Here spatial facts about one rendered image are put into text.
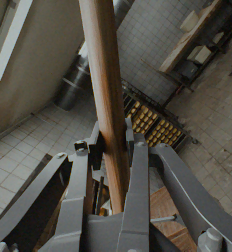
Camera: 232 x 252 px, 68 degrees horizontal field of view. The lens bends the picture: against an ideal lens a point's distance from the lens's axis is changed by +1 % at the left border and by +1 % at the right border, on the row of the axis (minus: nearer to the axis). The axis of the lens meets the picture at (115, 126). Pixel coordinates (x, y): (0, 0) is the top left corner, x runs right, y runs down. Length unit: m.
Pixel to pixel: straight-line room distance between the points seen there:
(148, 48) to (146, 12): 0.82
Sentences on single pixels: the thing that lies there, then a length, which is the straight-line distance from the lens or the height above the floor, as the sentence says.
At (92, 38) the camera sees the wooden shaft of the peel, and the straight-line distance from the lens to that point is 0.17.
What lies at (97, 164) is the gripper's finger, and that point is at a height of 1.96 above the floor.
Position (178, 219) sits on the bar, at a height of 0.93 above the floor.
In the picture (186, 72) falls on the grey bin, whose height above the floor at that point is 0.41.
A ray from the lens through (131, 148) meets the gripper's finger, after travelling 0.16.
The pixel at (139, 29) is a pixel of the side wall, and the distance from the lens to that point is 5.21.
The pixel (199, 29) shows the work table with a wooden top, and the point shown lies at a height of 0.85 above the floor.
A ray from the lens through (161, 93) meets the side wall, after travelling 5.38.
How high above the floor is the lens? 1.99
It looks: 11 degrees down
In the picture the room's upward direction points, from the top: 58 degrees counter-clockwise
